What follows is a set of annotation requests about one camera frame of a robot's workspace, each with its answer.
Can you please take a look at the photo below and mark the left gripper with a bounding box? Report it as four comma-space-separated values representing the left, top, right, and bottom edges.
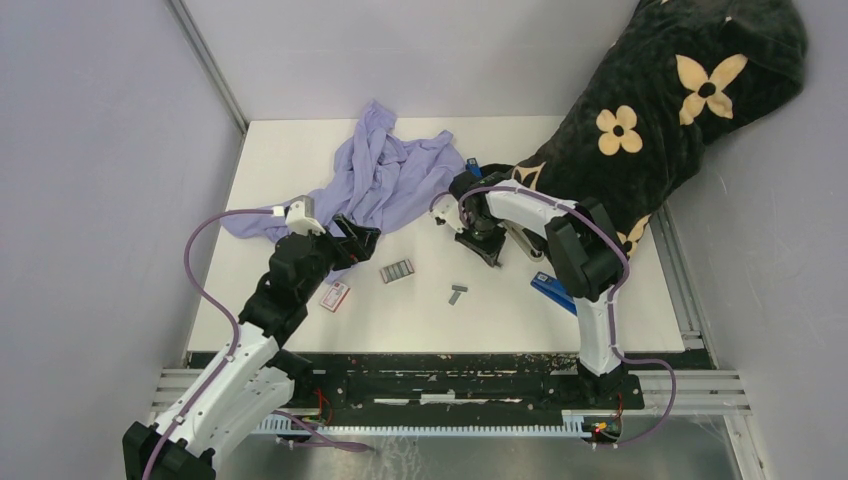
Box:
298, 212, 379, 301

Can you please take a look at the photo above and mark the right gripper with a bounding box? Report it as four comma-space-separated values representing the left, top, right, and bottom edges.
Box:
455, 215, 508, 266

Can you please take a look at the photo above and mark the box of staples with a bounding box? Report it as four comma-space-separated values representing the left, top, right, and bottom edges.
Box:
380, 259, 415, 284

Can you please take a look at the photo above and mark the beige and black stapler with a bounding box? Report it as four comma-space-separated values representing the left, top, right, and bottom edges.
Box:
503, 222, 544, 262

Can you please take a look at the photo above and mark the blue stapler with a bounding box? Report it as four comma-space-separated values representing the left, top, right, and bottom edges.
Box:
465, 158, 483, 178
530, 272, 577, 315

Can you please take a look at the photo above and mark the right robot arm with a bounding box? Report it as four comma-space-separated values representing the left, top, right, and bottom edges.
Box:
430, 171, 629, 408

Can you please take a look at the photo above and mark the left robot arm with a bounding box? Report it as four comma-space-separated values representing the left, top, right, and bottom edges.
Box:
122, 202, 381, 479

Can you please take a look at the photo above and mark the red white staple box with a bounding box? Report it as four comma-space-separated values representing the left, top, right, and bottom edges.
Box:
320, 282, 350, 313

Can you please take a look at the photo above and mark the lavender crumpled cloth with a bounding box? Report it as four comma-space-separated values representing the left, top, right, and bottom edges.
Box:
220, 99, 467, 248

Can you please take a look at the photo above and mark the black floral blanket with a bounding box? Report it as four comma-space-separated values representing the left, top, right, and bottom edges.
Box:
483, 0, 808, 256

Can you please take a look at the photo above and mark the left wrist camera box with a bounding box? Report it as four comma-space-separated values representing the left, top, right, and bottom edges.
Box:
285, 195, 326, 236

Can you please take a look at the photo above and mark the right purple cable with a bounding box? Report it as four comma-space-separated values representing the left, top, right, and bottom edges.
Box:
429, 185, 678, 449

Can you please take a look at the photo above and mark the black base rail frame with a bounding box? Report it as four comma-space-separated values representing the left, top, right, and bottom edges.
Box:
283, 352, 710, 427

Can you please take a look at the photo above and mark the slotted cable duct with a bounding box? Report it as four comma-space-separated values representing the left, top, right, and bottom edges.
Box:
252, 414, 591, 439

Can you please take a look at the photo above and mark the aluminium rail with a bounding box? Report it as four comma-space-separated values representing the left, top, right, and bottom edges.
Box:
150, 368, 752, 415

